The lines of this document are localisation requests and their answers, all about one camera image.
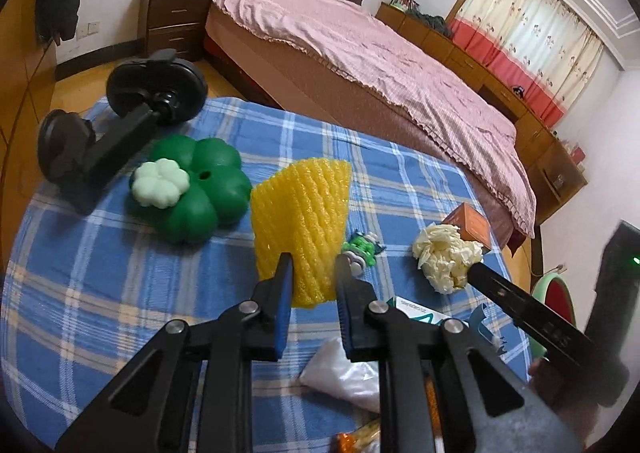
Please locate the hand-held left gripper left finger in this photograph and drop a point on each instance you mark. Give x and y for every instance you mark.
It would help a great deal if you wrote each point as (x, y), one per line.
(282, 313)

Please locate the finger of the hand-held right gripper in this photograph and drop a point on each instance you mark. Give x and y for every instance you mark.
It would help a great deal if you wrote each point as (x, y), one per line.
(525, 310)

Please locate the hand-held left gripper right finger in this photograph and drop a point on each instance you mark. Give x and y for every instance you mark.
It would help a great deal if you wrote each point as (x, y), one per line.
(345, 318)

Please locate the red green round stool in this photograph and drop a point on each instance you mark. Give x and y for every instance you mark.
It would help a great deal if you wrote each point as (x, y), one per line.
(552, 290)

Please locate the clear plastic bag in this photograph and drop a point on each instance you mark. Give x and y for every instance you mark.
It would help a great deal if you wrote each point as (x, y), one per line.
(345, 378)

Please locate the pale yellow paper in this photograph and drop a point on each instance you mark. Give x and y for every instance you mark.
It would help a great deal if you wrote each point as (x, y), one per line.
(445, 253)

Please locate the yellow foam fruit net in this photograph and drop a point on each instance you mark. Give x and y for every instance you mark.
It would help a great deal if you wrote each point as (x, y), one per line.
(300, 213)

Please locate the blue plastic piece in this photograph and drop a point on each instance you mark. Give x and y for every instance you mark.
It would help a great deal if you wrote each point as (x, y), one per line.
(482, 328)

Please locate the white medicine box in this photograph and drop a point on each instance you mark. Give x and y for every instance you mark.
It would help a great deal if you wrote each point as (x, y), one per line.
(420, 310)

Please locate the orange cardboard box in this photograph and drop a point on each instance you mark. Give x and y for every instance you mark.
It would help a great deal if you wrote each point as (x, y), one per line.
(472, 225)

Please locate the orange snack wrapper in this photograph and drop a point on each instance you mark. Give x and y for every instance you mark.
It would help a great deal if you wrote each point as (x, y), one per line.
(355, 440)

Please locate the blue plaid blanket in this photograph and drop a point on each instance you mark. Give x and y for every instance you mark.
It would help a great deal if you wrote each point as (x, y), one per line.
(150, 283)

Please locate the dark green clover toy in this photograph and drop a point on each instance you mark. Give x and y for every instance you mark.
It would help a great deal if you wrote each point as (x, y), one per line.
(215, 193)

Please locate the low wooden cabinet row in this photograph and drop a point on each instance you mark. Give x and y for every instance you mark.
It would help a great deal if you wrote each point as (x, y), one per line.
(545, 153)

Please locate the small red container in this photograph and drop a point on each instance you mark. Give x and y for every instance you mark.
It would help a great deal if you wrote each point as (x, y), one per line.
(580, 154)

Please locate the light green clover toy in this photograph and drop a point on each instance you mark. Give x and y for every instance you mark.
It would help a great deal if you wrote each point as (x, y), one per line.
(160, 183)

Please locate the small black object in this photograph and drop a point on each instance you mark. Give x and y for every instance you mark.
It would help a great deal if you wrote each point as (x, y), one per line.
(517, 92)

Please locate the dark wooden bed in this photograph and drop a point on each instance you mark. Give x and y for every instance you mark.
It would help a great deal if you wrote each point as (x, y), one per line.
(310, 83)

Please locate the pink bedspread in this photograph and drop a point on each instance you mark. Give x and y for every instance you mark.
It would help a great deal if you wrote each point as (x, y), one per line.
(375, 48)

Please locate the cream and red curtain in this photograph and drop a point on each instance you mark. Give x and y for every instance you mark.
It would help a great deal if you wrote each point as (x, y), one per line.
(530, 28)

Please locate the dark clothes pile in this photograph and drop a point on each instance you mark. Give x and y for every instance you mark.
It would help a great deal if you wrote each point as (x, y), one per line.
(432, 23)

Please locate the dark wooden nightstand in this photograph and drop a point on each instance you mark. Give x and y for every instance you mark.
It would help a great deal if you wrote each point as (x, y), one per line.
(172, 23)

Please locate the row of books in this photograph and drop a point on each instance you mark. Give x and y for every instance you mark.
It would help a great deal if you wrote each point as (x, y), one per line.
(405, 0)

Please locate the light wooden wardrobe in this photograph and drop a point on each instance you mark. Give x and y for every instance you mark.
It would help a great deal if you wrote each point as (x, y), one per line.
(25, 83)

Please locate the black suction cup mount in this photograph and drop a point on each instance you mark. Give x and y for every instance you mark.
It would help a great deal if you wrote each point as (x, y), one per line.
(125, 128)

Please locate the white wall socket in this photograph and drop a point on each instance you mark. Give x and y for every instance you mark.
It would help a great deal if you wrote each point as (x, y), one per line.
(87, 29)

